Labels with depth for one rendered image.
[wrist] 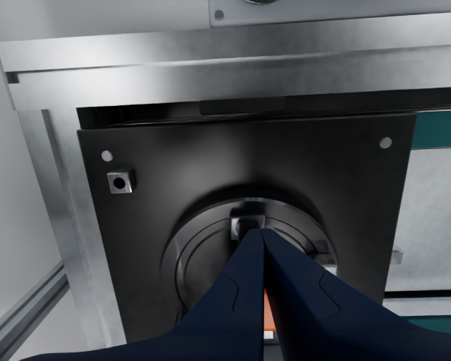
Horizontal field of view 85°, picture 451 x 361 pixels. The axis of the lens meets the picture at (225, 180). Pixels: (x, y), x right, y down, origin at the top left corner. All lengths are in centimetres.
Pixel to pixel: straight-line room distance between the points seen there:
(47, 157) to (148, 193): 8
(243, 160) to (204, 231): 6
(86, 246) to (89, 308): 7
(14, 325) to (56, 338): 25
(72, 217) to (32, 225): 17
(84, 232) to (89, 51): 14
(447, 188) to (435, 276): 11
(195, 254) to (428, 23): 22
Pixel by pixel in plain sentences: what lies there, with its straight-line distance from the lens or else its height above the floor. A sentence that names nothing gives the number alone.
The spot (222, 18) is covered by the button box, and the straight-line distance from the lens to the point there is 19.
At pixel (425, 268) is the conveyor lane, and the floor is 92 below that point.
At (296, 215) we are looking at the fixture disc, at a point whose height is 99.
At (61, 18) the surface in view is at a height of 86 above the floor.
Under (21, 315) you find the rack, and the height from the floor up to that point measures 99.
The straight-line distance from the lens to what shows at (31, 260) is 45.
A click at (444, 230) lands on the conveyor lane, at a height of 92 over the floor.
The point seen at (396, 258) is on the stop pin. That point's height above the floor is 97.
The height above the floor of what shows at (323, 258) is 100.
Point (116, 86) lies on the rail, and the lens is 20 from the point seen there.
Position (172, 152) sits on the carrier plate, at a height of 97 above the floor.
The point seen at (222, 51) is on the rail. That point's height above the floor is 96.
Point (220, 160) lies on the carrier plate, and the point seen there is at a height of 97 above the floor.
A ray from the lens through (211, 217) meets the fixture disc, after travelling 17.
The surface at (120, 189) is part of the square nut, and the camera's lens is 19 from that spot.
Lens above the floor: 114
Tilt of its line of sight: 72 degrees down
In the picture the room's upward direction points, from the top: 176 degrees counter-clockwise
